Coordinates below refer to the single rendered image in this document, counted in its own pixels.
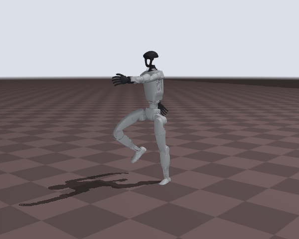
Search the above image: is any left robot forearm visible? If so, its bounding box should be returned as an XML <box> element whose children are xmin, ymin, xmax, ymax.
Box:
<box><xmin>130</xmin><ymin>74</ymin><xmax>151</xmax><ymax>84</ymax></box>

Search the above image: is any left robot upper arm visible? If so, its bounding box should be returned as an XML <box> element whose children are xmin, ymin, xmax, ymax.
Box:
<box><xmin>145</xmin><ymin>71</ymin><xmax>164</xmax><ymax>83</ymax></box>

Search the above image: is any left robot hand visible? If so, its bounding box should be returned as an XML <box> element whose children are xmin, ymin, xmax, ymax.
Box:
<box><xmin>112</xmin><ymin>73</ymin><xmax>134</xmax><ymax>86</ymax></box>

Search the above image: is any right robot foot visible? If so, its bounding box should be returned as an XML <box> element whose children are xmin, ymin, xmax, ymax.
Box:
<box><xmin>131</xmin><ymin>146</ymin><xmax>147</xmax><ymax>163</ymax></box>

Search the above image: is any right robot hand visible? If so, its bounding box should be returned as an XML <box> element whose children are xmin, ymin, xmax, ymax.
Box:
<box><xmin>158</xmin><ymin>102</ymin><xmax>168</xmax><ymax>116</ymax></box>

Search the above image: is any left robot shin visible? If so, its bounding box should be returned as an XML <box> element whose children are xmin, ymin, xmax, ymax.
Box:
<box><xmin>160</xmin><ymin>146</ymin><xmax>170</xmax><ymax>179</ymax></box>

